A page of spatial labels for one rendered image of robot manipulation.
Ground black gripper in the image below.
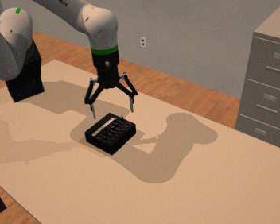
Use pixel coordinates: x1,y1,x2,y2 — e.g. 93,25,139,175
84,65,138,119

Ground black lighting desk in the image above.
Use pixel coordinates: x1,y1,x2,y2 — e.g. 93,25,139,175
84,113,136,156

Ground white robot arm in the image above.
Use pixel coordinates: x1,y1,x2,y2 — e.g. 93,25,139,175
0,0,119,81

